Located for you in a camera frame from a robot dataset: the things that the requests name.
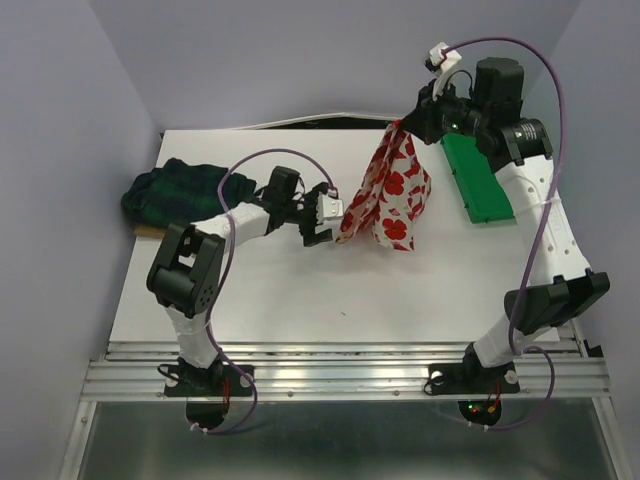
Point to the green plastic bin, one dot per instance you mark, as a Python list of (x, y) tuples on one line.
[(483, 198)]

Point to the red poppy floral skirt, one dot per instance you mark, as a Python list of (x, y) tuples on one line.
[(392, 194)]

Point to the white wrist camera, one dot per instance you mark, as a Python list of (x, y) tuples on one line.
[(330, 206), (441, 61)]

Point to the dark green plaid skirt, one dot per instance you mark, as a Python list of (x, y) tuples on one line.
[(180, 193)]

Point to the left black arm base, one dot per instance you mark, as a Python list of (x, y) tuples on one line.
[(208, 393)]

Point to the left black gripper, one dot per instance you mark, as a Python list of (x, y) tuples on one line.
[(308, 232)]

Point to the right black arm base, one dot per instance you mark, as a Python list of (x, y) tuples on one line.
[(480, 389)]

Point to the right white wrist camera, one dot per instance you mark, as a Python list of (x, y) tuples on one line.
[(441, 61)]

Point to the aluminium mounting rail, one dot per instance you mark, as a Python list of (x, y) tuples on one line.
[(340, 371)]

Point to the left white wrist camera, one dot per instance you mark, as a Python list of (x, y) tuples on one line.
[(330, 206)]

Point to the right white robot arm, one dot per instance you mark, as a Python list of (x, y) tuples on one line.
[(558, 282)]

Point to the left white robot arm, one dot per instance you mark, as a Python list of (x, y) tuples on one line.
[(187, 273)]

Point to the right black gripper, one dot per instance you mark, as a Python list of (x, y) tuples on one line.
[(421, 120)]

